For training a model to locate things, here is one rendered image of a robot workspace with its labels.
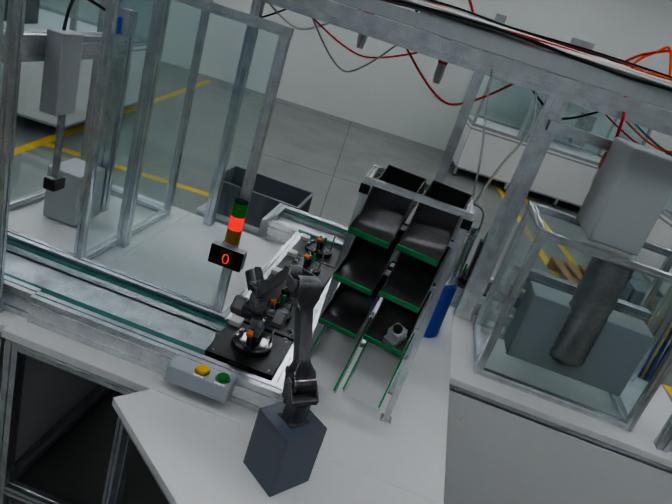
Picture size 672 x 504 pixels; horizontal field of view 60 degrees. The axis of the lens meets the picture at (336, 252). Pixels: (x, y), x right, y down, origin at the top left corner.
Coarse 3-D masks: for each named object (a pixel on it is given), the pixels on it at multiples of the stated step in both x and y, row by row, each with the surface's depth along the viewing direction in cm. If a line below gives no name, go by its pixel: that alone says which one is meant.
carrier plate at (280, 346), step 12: (228, 324) 210; (228, 336) 203; (276, 336) 212; (216, 348) 194; (228, 348) 196; (276, 348) 205; (288, 348) 207; (228, 360) 191; (240, 360) 192; (252, 360) 194; (264, 360) 196; (276, 360) 198; (252, 372) 191; (264, 372) 190
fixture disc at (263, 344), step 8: (240, 336) 201; (264, 336) 206; (232, 344) 198; (240, 344) 197; (256, 344) 200; (264, 344) 201; (240, 352) 196; (248, 352) 195; (256, 352) 196; (264, 352) 197
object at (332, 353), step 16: (368, 320) 198; (320, 336) 194; (336, 336) 196; (320, 352) 194; (336, 352) 194; (352, 352) 189; (320, 368) 192; (336, 368) 192; (320, 384) 190; (336, 384) 185
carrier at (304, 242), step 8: (304, 240) 301; (312, 240) 295; (296, 248) 289; (304, 248) 292; (312, 248) 289; (320, 248) 291; (328, 248) 296; (312, 256) 286; (320, 256) 287; (328, 256) 289; (336, 256) 294; (328, 264) 283
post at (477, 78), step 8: (496, 16) 249; (504, 16) 248; (472, 80) 259; (480, 80) 258; (472, 88) 260; (472, 96) 261; (464, 104) 263; (472, 104) 262; (464, 112) 265; (456, 120) 266; (464, 120) 265; (456, 128) 267; (456, 136) 269; (448, 144) 270; (456, 144) 270; (448, 152) 271; (448, 160) 273; (440, 168) 275; (448, 168) 274; (440, 176) 277
